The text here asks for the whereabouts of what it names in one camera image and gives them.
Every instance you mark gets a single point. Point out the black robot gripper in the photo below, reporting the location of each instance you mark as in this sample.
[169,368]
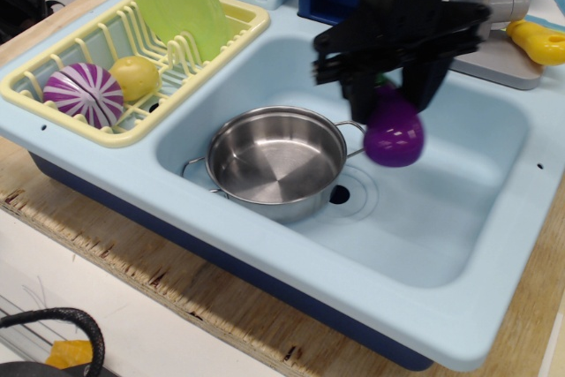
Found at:
[422,36]

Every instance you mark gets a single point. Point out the purple toy eggplant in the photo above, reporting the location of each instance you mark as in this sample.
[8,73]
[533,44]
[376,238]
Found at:
[394,135]

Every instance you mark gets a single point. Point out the stainless steel pot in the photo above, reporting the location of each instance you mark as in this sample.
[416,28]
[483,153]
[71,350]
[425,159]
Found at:
[281,162]

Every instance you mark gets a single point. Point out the grey toy faucet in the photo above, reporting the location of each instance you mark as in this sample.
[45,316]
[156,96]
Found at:
[498,59]

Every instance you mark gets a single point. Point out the light blue toy sink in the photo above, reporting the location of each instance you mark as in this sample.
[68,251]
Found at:
[428,256]

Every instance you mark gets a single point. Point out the green plastic plate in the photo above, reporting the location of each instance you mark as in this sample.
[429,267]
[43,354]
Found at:
[204,20]

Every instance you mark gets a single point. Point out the yellow toy potato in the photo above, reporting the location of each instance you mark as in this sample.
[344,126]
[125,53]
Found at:
[137,77]

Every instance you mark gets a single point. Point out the pale yellow dish rack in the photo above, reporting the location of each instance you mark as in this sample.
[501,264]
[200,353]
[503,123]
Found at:
[122,32]

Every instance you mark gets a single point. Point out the purple white striped onion toy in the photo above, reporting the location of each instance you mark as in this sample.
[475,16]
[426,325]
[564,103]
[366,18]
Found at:
[87,90]

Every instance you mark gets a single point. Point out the black bag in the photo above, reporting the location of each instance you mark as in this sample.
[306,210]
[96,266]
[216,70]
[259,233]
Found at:
[19,15]

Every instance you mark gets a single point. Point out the yellow tape piece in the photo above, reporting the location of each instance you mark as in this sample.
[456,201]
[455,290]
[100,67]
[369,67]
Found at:
[66,354]

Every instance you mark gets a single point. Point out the yellow toy faucet handle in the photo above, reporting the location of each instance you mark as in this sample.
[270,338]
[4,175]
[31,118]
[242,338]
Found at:
[542,45]

